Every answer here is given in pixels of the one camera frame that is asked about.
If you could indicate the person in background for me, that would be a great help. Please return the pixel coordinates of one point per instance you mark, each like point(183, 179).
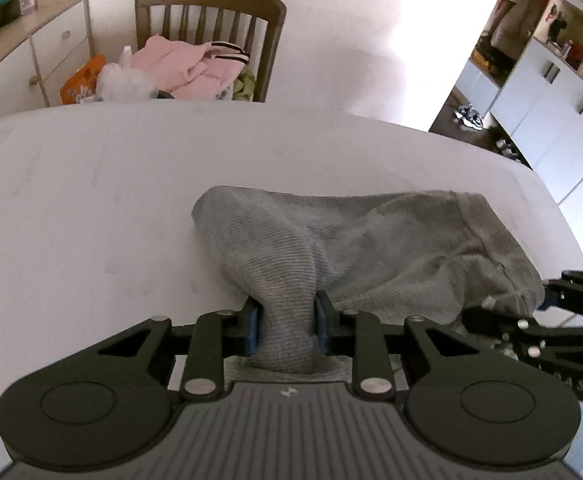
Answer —
point(510, 27)

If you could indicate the pink garment on chair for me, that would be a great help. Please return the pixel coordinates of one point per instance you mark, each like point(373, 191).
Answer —
point(190, 71)

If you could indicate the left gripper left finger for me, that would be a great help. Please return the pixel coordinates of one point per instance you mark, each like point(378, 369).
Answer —
point(251, 320)

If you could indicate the clear plastic bag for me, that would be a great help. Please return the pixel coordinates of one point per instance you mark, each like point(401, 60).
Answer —
point(120, 82)

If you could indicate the orange snack bag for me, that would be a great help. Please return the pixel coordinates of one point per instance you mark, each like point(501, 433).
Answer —
point(83, 83)

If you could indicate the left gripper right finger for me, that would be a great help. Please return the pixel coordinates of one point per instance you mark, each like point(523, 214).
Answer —
point(323, 320)

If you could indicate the brown wooden chair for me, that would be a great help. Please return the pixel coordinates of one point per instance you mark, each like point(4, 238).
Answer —
point(254, 25)

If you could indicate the wooden white sideboard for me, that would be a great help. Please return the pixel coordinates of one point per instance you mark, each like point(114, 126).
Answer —
point(40, 51)

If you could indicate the white kitchen cabinets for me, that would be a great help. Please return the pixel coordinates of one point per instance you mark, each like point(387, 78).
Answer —
point(538, 101)

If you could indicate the green garment on chair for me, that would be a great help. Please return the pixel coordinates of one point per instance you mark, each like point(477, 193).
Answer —
point(244, 86)

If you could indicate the grey knit garment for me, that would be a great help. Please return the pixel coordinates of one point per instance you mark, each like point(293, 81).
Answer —
point(432, 254)

